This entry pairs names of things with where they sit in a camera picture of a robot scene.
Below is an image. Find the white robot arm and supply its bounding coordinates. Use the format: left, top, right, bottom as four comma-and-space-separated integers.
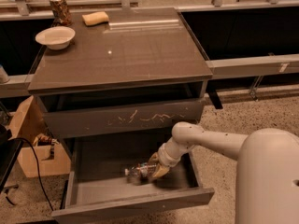
149, 122, 299, 224

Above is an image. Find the grey drawer cabinet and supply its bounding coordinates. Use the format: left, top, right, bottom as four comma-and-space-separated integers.
27, 7, 213, 147

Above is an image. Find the grey top drawer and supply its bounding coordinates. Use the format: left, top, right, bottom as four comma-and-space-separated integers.
44, 98, 204, 138

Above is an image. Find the open grey middle drawer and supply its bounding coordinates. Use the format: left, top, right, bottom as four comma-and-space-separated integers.
52, 128, 214, 224

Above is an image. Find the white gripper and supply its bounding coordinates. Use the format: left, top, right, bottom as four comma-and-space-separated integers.
149, 142, 181, 179

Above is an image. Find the patterned drink can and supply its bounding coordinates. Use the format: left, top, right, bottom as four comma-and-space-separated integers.
50, 0, 72, 26

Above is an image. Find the white ceramic bowl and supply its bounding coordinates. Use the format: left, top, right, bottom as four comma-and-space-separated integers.
36, 26, 76, 50

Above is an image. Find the clear plastic water bottle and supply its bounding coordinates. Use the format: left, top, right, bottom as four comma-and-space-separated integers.
124, 162, 156, 184

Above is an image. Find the cardboard box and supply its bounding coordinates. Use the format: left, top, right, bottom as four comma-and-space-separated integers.
8, 96, 71, 177

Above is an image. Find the metal window railing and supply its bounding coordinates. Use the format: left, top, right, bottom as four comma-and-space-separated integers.
0, 0, 299, 21

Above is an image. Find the yellow sponge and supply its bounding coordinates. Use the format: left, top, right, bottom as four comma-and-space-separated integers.
82, 12, 109, 26

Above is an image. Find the black cable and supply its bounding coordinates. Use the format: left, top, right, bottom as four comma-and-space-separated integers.
12, 137, 54, 212

